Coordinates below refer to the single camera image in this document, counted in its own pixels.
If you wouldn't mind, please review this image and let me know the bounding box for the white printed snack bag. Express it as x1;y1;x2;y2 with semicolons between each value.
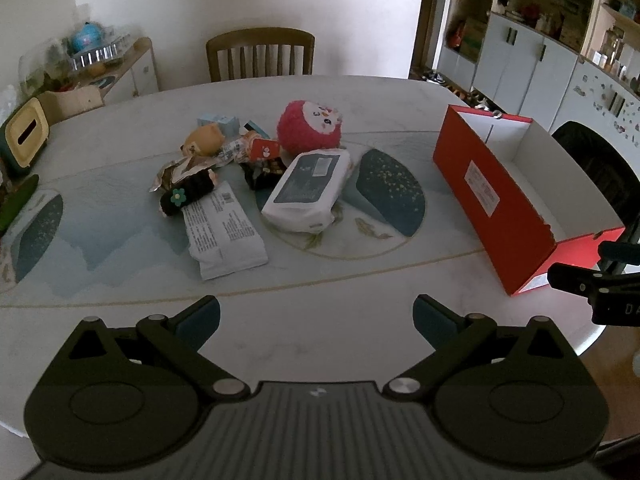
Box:
182;182;269;281

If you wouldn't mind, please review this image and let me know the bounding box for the black sock with flower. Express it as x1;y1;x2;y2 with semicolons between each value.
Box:
160;169;218;217

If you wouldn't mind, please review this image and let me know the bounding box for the silver foil wrapper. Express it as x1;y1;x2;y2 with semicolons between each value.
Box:
149;155;218;193

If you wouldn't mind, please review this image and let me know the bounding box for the black sesame snack packet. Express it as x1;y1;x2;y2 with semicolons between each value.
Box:
240;157;286;192

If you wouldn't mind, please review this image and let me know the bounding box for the white wet wipes pack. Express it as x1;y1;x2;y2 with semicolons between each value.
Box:
262;148;352;234

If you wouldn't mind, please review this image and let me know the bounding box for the tan plush toy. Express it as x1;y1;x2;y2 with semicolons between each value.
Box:
180;122;226;157

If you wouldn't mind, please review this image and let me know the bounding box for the red card tag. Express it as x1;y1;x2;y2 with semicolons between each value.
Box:
248;136;280;162

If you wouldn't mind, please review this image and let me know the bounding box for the pink plush bird toy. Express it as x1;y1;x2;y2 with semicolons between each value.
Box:
277;100;343;156

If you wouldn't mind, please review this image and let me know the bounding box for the red cardboard box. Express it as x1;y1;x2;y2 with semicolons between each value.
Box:
433;105;623;296

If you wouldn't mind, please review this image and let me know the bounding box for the white washing machine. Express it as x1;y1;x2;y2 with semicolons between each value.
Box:
551;61;639;224

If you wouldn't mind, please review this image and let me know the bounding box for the white chicken snack packet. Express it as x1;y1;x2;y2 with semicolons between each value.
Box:
217;131;257;165

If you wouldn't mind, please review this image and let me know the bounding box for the yellow green tissue box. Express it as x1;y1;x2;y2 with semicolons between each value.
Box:
1;98;50;182

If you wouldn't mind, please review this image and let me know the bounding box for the light blue small box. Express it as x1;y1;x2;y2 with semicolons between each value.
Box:
198;114;240;139

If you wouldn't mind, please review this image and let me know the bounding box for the beige planter box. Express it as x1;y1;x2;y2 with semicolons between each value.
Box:
37;84;104;125

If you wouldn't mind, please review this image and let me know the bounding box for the teal striped small packet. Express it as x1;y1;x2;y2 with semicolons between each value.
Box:
244;120;270;139

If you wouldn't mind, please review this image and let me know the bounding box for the white sideboard cabinet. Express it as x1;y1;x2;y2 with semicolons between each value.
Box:
58;37;160;106

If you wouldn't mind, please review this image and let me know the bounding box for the blue globe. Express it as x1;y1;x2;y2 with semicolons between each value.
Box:
70;22;104;53

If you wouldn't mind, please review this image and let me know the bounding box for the wooden chair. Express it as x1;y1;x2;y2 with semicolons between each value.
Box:
205;27;316;82

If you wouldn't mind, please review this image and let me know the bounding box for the grey wall cabinet unit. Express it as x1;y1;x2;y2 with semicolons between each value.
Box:
436;0;639;130

